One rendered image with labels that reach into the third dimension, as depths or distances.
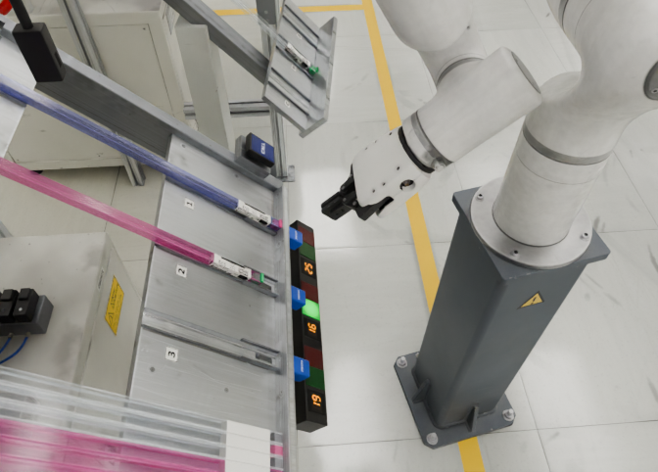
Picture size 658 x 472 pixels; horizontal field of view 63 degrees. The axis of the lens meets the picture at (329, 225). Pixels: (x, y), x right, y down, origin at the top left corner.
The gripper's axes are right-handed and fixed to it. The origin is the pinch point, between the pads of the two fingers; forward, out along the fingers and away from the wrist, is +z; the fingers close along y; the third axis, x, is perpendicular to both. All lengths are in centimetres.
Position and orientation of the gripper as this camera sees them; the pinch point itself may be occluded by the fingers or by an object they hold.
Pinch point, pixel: (337, 206)
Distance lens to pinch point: 80.6
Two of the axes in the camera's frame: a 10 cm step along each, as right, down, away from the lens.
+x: -7.1, -4.0, -5.8
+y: -0.8, -7.7, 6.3
